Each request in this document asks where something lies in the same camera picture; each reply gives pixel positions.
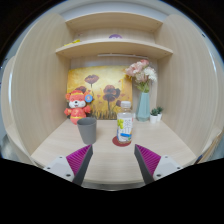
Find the small succulent white pot left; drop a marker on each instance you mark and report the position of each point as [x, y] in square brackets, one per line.
[153, 116]

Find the clear plastic water bottle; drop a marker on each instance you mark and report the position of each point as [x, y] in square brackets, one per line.
[124, 123]

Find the light wooden shelf unit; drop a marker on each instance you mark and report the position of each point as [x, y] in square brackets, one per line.
[189, 88]

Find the light blue tall vase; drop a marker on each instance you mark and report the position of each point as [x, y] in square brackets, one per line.
[143, 108]

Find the small succulent white pot right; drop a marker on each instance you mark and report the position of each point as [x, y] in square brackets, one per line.
[159, 115]

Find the small succulent white pot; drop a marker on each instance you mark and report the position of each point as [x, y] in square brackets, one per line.
[153, 116]
[159, 115]

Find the yellow poppy flower painting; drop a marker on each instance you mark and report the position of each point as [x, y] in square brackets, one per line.
[108, 85]

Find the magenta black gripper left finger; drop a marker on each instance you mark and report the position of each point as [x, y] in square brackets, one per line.
[78, 162]

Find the pink white flower bouquet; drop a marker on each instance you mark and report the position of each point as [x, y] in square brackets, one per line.
[143, 74]

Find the grey plastic cup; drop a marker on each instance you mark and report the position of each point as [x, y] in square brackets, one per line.
[87, 129]

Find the red round coaster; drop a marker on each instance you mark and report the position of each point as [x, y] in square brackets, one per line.
[117, 143]

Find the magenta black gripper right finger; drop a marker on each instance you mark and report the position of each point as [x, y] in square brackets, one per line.
[147, 161]

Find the purple round number sticker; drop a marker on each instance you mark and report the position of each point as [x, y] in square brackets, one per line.
[115, 36]

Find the yellow toy on shelf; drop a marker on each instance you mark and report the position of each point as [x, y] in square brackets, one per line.
[73, 42]

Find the red plush tiger toy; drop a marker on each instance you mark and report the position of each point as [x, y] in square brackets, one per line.
[78, 107]

